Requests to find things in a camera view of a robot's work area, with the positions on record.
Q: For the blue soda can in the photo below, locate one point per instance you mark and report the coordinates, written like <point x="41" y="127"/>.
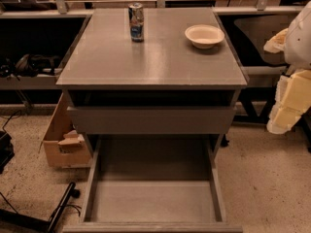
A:
<point x="136" y="21"/>

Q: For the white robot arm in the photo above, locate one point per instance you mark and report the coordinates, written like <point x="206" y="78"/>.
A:
<point x="300" y="32"/>

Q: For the white paper bowl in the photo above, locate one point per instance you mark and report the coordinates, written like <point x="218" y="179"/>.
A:
<point x="204" y="36"/>

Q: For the black headset on shelf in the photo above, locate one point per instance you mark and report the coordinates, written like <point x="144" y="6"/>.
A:
<point x="30" y="65"/>

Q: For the grey top drawer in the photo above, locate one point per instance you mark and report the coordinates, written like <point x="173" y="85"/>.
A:
<point x="124" y="120"/>

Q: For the black device on floor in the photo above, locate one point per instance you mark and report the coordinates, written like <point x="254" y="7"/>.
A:
<point x="6" y="150"/>

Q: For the cardboard box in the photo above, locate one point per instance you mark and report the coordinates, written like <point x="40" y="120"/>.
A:
<point x="63" y="146"/>

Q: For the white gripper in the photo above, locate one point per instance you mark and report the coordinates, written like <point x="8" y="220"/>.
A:
<point x="299" y="41"/>

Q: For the grey drawer cabinet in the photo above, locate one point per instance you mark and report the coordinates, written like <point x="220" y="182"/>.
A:
<point x="108" y="69"/>

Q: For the dark office chair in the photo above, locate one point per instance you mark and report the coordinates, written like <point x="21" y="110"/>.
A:
<point x="260" y="29"/>

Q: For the grey drawer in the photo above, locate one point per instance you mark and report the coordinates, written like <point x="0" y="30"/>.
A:
<point x="124" y="120"/>
<point x="153" y="185"/>

